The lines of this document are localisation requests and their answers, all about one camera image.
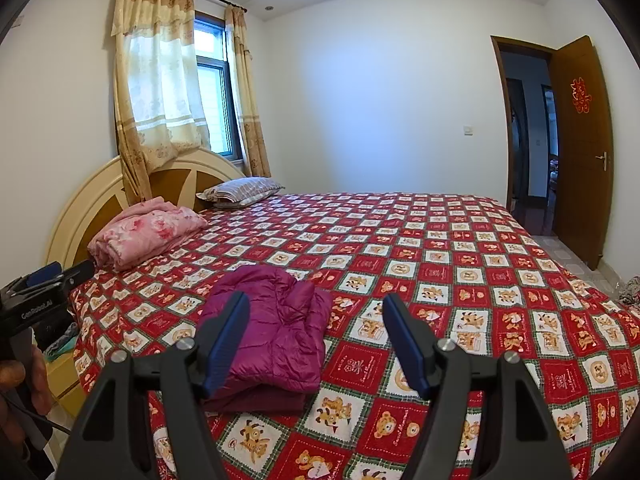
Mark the red checked printed blanket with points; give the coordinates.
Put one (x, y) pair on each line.
(450, 285)

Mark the person's left hand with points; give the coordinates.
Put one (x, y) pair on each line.
(10, 427)

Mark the pile of floor clutter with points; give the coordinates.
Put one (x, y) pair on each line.
(631, 291)

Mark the teal cloth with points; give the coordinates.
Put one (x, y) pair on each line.
(62, 345)

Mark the cream and wood headboard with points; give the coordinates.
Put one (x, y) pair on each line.
(100, 185)

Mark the yellow wooden nightstand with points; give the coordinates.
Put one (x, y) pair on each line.
(65, 380)

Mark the beige sheer curtain with valance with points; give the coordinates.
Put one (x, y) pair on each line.
(150, 85)

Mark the brown wooden door frame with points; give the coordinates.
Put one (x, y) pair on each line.
(500, 110)

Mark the dark framed window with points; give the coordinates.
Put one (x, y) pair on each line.
(215, 100)

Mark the magenta quilted down jacket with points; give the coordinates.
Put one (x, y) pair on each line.
(275, 330)

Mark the pink floral folded quilt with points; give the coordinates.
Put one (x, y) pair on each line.
(150, 230)

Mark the brown wooden door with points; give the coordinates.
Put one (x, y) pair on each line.
(582, 185)

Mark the red paper door decoration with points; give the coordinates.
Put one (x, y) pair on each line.
(581, 94)

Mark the dark cloth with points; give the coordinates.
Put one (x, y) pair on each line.
(52, 327)

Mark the beige patterned curtain panel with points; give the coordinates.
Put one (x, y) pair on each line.
(247, 100)

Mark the striped pillow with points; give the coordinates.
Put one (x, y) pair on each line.
(245, 191)

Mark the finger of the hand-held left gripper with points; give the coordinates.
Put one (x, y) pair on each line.
(45, 274)
(77, 271)

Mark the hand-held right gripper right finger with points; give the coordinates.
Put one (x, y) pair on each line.
(405, 345)

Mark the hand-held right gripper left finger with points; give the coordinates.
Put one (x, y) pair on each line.
(227, 345)

